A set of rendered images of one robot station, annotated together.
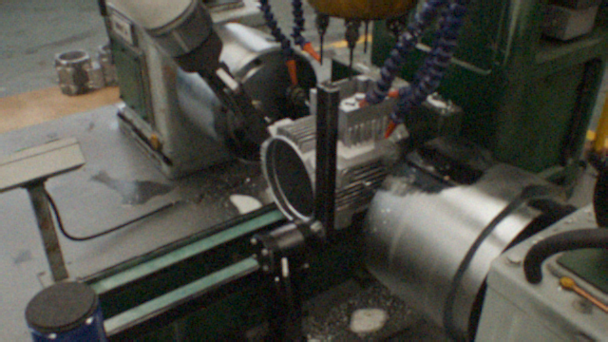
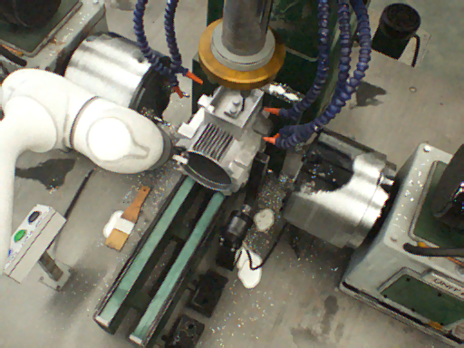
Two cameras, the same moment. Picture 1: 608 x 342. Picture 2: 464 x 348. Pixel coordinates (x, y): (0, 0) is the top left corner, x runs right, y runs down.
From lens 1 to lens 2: 73 cm
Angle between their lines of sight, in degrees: 37
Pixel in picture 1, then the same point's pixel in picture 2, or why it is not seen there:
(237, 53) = (126, 82)
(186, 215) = (102, 182)
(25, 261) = not seen: hidden behind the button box
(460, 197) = (346, 192)
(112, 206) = (42, 196)
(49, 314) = not seen: outside the picture
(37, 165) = (41, 243)
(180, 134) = not seen: hidden behind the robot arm
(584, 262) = (426, 229)
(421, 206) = (323, 200)
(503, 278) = (391, 248)
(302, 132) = (214, 148)
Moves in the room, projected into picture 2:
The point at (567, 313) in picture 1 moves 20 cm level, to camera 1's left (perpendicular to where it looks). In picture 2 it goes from (426, 263) to (347, 307)
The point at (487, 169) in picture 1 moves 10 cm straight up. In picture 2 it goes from (353, 167) to (368, 143)
